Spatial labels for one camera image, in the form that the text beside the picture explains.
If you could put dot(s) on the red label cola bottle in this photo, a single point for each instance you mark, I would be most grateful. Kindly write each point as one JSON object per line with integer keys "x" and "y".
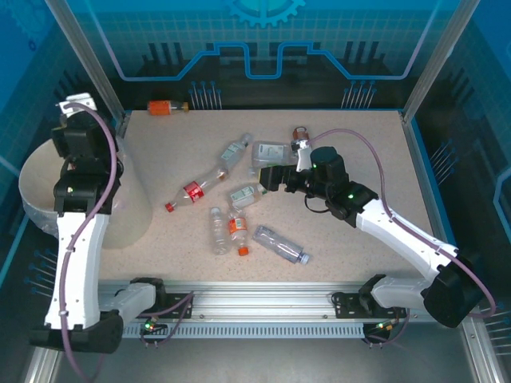
{"x": 193, "y": 191}

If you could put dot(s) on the green label bottle yellow cap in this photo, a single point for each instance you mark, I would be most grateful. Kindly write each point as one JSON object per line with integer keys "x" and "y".
{"x": 243, "y": 195}

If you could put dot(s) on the square clear bottle white label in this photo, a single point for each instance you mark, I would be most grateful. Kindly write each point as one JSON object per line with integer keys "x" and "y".
{"x": 271, "y": 153}

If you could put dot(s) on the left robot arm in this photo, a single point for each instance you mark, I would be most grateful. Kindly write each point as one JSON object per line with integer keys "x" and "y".
{"x": 76, "y": 259}

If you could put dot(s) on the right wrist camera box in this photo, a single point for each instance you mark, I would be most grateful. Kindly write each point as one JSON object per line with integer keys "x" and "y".
{"x": 301, "y": 157}

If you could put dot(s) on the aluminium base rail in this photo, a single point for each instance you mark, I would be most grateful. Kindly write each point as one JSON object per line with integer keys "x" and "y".
{"x": 259, "y": 303}

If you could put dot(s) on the aluminium frame post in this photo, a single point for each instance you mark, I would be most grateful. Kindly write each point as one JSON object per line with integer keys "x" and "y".
{"x": 85, "y": 60}
{"x": 439, "y": 60}

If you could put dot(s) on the crushed clear water bottle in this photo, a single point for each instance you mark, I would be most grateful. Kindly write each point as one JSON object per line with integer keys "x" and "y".
{"x": 279, "y": 243}

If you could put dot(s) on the orange label bottle yellow cap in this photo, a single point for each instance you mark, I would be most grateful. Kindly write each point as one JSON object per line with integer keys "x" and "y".
{"x": 161, "y": 107}

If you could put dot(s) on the slim clear bottle green label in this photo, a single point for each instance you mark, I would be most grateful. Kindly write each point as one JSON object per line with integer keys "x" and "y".
{"x": 233, "y": 153}

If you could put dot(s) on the white round bin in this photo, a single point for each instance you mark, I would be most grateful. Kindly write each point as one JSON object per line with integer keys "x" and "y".
{"x": 131, "y": 223}

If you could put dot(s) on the grey metal panel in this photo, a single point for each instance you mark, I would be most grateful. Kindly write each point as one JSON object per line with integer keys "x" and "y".
{"x": 259, "y": 363}

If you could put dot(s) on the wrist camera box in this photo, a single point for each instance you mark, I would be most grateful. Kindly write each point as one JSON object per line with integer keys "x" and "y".
{"x": 301, "y": 157}
{"x": 76, "y": 103}

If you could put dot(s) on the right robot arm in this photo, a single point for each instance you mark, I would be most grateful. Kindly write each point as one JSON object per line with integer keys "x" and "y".
{"x": 403, "y": 235}

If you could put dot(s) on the clear bottle white cap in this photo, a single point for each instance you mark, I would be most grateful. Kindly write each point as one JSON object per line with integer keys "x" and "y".
{"x": 219, "y": 231}

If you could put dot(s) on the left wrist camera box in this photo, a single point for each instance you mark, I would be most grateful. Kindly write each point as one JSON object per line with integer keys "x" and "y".
{"x": 76, "y": 103}

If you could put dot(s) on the bottles inside bin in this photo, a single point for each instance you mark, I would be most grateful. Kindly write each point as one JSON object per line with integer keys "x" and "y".
{"x": 38, "y": 217}

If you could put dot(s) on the brown drink bottle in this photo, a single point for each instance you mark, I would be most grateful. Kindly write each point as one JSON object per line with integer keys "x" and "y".
{"x": 300, "y": 133}

